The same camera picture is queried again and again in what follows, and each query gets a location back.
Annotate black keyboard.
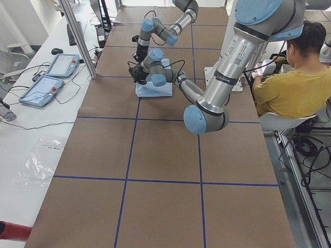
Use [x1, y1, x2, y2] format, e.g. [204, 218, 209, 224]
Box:
[67, 21, 84, 46]

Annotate upper blue teach pendant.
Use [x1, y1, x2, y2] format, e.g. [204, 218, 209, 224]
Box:
[45, 54, 80, 78]

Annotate person in yellow shirt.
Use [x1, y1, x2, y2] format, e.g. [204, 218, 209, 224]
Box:
[252, 21, 330, 119]

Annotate brown paper table cover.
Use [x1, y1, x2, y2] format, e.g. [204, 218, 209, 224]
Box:
[26, 4, 295, 247]

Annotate aluminium frame post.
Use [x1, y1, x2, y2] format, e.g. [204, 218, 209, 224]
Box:
[58, 0, 97, 79]

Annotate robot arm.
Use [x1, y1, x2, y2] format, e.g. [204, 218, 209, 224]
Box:
[132, 0, 199, 63]
[129, 1, 306, 134]

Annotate white camera stand base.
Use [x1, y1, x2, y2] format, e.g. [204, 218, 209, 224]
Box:
[203, 23, 244, 92]

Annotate blue teach pendant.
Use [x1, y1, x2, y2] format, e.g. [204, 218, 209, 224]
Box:
[19, 75, 64, 107]
[45, 54, 80, 78]

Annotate red cylinder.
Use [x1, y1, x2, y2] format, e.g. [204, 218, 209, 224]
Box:
[1, 221, 32, 242]

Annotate clear plastic bag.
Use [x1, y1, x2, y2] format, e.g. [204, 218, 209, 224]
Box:
[14, 135, 67, 187]

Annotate light blue button-up shirt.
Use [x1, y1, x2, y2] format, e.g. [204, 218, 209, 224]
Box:
[133, 56, 174, 97]

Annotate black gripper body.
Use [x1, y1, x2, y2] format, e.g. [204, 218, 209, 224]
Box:
[134, 65, 149, 83]
[136, 44, 148, 62]

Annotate white office chair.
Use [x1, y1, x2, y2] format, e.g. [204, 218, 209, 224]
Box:
[259, 112, 316, 136]

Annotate lower blue teach pendant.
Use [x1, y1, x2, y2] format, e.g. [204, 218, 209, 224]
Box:
[19, 75, 64, 107]

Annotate black computer mouse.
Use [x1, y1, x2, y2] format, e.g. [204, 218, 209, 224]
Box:
[51, 48, 63, 55]

